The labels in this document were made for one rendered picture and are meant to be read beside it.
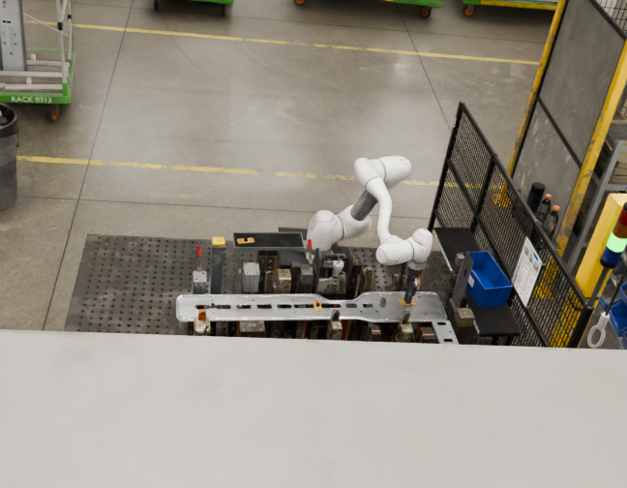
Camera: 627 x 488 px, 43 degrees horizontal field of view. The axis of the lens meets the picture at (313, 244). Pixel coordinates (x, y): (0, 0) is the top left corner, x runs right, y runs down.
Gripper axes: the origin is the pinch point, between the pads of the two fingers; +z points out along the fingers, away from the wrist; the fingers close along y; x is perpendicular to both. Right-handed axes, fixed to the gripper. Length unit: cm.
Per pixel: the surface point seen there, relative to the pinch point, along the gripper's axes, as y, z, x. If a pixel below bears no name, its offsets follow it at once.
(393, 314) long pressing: 6.9, 5.6, -8.7
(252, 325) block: 17, 3, -82
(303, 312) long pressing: 5, 6, -55
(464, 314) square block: 14.1, -0.2, 26.2
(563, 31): -226, -59, 164
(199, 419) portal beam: 286, -242, -125
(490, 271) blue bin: -17, -3, 50
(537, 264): 17, -35, 54
